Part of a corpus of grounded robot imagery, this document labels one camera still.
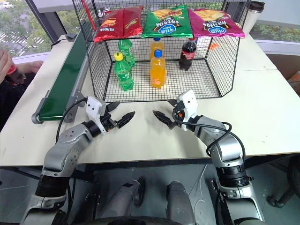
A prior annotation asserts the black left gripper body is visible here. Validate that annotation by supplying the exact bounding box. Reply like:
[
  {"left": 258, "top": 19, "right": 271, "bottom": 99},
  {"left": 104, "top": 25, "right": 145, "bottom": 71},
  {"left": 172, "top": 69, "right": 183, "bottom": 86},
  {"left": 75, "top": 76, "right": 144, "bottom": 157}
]
[{"left": 99, "top": 111, "right": 119, "bottom": 132}]

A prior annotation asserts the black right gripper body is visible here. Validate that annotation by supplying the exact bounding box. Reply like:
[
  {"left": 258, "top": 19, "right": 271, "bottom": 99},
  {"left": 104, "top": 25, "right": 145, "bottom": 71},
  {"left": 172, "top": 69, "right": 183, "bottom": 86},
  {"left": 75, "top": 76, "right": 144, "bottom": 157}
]
[{"left": 172, "top": 100, "right": 187, "bottom": 125}]

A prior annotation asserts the black wire mesh shelf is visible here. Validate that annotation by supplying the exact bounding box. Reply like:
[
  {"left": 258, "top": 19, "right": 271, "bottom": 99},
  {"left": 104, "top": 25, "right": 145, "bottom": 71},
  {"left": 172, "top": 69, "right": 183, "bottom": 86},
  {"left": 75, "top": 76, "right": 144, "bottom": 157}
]
[{"left": 71, "top": 0, "right": 241, "bottom": 103}]

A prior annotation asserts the person's dark clothing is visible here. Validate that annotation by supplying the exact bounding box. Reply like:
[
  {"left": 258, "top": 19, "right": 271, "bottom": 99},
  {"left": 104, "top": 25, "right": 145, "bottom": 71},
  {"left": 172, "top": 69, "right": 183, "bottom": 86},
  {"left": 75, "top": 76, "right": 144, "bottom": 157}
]
[{"left": 0, "top": 72, "right": 36, "bottom": 132}]

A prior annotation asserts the wide red chips bag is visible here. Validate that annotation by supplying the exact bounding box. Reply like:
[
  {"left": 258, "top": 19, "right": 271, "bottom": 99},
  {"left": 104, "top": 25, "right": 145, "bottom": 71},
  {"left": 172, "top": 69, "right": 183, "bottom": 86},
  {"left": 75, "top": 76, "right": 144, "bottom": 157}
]
[{"left": 93, "top": 10, "right": 125, "bottom": 44}]

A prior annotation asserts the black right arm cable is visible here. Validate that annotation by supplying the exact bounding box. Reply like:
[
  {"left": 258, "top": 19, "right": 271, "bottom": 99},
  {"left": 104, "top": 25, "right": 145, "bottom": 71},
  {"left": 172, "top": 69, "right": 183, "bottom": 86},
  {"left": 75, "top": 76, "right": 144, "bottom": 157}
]
[{"left": 172, "top": 115, "right": 246, "bottom": 165}]

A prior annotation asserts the narrow red chips bag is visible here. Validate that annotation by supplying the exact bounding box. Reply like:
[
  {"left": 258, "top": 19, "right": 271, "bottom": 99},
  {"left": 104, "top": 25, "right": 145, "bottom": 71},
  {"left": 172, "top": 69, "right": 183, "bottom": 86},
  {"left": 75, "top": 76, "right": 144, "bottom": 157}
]
[{"left": 121, "top": 6, "right": 144, "bottom": 38}]

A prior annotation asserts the green conveyor belt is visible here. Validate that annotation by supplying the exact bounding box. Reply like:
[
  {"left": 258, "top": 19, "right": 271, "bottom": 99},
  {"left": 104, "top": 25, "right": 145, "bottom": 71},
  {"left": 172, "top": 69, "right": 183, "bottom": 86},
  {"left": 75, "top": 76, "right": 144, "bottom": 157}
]
[{"left": 31, "top": 28, "right": 95, "bottom": 124}]

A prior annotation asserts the magenta chips bag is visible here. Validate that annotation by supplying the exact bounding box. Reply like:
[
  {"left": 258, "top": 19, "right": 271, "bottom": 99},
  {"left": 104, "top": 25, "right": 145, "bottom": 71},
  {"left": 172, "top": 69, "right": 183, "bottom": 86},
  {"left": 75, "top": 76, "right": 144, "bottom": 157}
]
[{"left": 187, "top": 7, "right": 246, "bottom": 39}]

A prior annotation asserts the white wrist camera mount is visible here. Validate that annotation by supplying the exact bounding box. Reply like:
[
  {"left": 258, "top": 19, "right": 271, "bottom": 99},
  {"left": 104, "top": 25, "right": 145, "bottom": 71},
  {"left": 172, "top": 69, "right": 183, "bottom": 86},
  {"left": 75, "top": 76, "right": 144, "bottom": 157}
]
[
  {"left": 85, "top": 96, "right": 108, "bottom": 135},
  {"left": 177, "top": 89, "right": 199, "bottom": 132}
]

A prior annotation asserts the white tumbler black lid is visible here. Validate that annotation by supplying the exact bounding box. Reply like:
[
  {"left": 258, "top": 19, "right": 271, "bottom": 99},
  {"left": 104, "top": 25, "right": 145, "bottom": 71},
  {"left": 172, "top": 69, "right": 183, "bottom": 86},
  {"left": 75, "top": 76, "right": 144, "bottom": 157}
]
[{"left": 243, "top": 0, "right": 266, "bottom": 36}]

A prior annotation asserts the orange soda bottle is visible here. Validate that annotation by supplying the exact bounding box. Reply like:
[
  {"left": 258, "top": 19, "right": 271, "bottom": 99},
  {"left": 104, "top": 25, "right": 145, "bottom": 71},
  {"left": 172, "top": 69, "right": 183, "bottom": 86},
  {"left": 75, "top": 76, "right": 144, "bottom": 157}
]
[
  {"left": 150, "top": 49, "right": 167, "bottom": 90},
  {"left": 150, "top": 37, "right": 165, "bottom": 59}
]

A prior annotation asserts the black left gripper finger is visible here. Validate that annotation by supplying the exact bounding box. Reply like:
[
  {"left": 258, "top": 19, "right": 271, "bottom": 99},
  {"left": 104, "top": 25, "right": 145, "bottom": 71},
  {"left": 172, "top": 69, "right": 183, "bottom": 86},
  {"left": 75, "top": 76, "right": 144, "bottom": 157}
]
[
  {"left": 106, "top": 101, "right": 122, "bottom": 113},
  {"left": 116, "top": 111, "right": 136, "bottom": 129}
]

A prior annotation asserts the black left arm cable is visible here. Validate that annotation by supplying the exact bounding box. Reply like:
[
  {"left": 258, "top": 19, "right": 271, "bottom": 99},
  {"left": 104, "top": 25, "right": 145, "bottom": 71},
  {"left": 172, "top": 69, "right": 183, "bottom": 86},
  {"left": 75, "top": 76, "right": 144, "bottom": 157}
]
[{"left": 55, "top": 97, "right": 89, "bottom": 144}]

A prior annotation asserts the green chips bag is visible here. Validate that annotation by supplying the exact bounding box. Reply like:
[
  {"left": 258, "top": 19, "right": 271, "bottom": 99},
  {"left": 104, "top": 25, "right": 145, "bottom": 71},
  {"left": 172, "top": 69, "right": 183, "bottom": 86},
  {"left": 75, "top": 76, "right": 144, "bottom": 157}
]
[{"left": 141, "top": 4, "right": 195, "bottom": 39}]

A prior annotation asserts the black adapter cable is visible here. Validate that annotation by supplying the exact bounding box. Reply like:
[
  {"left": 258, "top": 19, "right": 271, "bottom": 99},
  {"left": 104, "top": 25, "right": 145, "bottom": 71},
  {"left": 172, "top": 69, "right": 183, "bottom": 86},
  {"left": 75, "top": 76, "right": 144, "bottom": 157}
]
[{"left": 50, "top": 38, "right": 68, "bottom": 50}]

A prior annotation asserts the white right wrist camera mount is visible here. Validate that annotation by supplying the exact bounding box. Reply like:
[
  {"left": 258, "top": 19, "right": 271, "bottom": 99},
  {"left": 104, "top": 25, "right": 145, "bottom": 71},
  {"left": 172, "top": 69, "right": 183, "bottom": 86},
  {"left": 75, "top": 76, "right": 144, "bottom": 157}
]
[{"left": 177, "top": 89, "right": 199, "bottom": 132}]

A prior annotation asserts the cola bottle red label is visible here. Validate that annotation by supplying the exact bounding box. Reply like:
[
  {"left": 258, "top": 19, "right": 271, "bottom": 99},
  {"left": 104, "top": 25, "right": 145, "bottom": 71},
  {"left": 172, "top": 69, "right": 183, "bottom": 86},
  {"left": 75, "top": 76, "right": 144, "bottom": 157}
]
[
  {"left": 5, "top": 64, "right": 27, "bottom": 85},
  {"left": 179, "top": 37, "right": 198, "bottom": 71}
]

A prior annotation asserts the red strap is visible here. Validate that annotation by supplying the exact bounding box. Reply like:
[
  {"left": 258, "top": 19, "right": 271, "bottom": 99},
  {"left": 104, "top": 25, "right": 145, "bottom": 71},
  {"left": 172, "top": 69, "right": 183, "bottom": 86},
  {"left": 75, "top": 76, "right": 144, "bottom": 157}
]
[{"left": 80, "top": 0, "right": 97, "bottom": 31}]

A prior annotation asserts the green soda bottle yellow cap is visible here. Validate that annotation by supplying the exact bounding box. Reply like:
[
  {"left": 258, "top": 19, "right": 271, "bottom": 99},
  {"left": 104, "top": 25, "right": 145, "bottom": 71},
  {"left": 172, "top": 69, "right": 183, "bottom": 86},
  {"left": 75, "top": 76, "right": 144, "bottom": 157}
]
[{"left": 113, "top": 52, "right": 135, "bottom": 92}]

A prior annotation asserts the brown cardboard box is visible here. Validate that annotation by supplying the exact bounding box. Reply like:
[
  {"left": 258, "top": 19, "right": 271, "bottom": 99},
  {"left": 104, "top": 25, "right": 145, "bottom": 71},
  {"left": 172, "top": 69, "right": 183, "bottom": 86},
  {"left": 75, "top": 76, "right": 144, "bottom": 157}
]
[{"left": 285, "top": 67, "right": 300, "bottom": 97}]

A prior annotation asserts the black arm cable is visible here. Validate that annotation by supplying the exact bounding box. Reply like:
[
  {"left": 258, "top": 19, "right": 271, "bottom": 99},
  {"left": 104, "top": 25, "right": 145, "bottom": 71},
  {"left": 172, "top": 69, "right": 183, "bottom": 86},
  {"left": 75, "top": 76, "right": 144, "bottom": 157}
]
[
  {"left": 55, "top": 97, "right": 89, "bottom": 144},
  {"left": 172, "top": 115, "right": 246, "bottom": 165}
]

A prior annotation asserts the black office chair base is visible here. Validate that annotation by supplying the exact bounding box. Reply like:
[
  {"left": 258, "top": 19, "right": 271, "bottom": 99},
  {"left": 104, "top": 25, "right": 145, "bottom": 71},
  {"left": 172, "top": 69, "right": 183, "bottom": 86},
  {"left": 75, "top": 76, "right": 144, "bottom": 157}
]
[{"left": 266, "top": 154, "right": 300, "bottom": 210}]

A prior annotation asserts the grey rounded robot leg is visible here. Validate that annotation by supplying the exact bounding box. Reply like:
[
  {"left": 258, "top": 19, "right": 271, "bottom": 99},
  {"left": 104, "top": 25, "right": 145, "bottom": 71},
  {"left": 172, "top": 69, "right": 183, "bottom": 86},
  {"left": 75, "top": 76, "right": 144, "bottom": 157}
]
[
  {"left": 165, "top": 180, "right": 195, "bottom": 225},
  {"left": 100, "top": 175, "right": 146, "bottom": 225}
]

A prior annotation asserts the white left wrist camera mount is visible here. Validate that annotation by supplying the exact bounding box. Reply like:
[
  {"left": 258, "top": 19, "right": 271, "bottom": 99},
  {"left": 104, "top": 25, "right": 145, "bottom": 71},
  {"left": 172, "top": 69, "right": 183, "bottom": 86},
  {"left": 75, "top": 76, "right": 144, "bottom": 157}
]
[{"left": 85, "top": 96, "right": 108, "bottom": 135}]

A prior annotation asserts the person's bare hand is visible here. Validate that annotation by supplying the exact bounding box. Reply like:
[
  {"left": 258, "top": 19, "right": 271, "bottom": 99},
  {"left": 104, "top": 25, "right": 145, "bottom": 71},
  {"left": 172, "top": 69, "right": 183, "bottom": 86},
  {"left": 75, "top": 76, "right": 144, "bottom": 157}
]
[
  {"left": 0, "top": 49, "right": 15, "bottom": 83},
  {"left": 17, "top": 60, "right": 45, "bottom": 76}
]

